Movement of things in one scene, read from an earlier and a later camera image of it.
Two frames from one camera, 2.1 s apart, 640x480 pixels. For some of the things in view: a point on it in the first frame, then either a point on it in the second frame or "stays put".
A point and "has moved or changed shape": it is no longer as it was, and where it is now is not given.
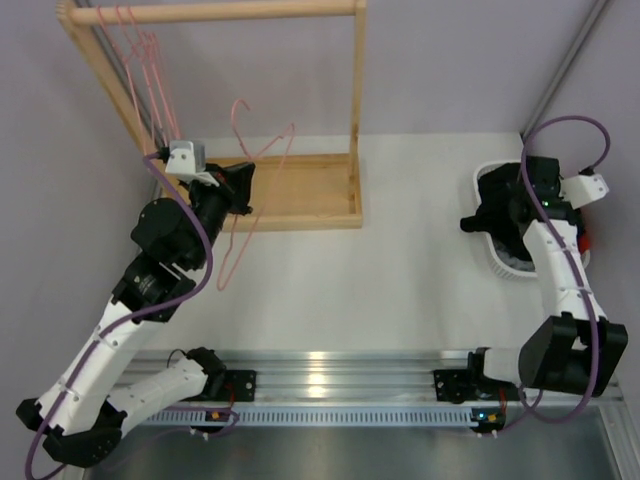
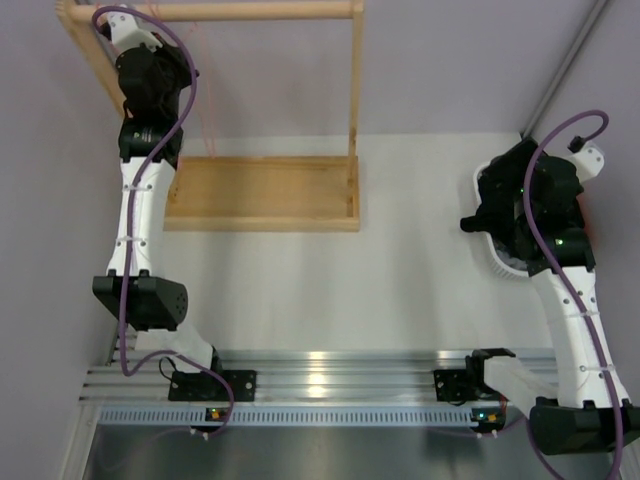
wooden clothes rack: x=290 y=192 stays put
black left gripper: x=238 y=177 -> x=176 y=58
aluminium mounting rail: x=352 y=379 stays put
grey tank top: x=514 y=262 stays put
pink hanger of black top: x=292 y=129 -> x=207 y=89
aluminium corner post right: x=590 y=22 stays put
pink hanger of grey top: x=160 y=67 has moved or changed shape
